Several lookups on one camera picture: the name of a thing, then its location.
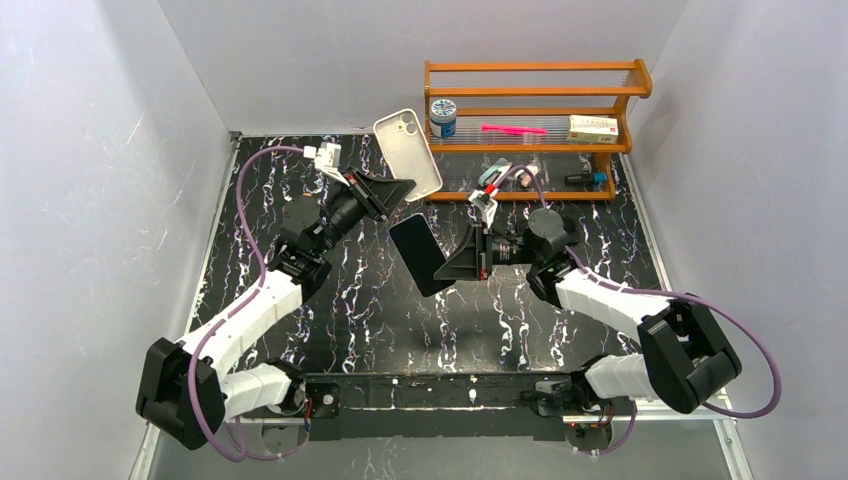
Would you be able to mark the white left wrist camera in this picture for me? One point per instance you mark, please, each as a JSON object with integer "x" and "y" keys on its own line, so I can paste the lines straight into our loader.
{"x": 326, "y": 159}

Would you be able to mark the pink phone case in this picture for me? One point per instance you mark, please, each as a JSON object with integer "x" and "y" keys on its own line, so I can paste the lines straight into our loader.
{"x": 406, "y": 152}

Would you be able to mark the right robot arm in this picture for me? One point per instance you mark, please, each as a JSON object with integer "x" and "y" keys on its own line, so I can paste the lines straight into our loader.
{"x": 684, "y": 356}

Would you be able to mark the black smartphone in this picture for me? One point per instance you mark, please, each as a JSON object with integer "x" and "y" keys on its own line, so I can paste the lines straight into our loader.
{"x": 420, "y": 253}

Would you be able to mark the black blue marker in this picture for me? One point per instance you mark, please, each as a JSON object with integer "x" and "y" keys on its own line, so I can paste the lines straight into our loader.
{"x": 593, "y": 178}

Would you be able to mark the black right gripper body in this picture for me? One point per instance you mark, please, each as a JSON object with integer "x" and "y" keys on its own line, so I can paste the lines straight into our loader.
{"x": 481, "y": 252}

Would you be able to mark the pink white clip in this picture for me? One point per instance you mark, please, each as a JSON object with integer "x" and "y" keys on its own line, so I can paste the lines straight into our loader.
{"x": 525, "y": 178}

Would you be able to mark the pink pen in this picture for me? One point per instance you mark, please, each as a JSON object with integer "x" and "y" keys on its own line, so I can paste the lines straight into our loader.
{"x": 513, "y": 130}

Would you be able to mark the aluminium frame rail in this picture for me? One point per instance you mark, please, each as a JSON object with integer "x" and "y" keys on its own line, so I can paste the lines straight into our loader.
{"x": 656, "y": 410}

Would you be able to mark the blue white round jar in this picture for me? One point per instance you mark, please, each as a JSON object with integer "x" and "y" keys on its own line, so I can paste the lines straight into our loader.
{"x": 443, "y": 115}

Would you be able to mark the teal white stapler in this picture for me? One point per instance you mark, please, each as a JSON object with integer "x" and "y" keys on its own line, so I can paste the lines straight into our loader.
{"x": 495, "y": 171}

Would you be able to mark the black base bar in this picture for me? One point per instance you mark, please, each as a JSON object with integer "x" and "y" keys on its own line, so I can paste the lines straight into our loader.
{"x": 428, "y": 405}

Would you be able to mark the white red small box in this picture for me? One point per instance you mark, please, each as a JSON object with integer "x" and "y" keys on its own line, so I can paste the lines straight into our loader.
{"x": 592, "y": 129}

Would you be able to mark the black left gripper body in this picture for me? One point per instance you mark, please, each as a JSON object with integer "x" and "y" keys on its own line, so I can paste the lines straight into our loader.
{"x": 365, "y": 195}

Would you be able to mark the orange wooden shelf rack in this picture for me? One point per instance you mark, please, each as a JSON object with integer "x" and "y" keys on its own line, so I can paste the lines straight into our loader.
{"x": 614, "y": 85}

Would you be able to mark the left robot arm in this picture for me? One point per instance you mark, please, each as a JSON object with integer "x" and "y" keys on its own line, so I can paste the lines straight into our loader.
{"x": 188, "y": 388}

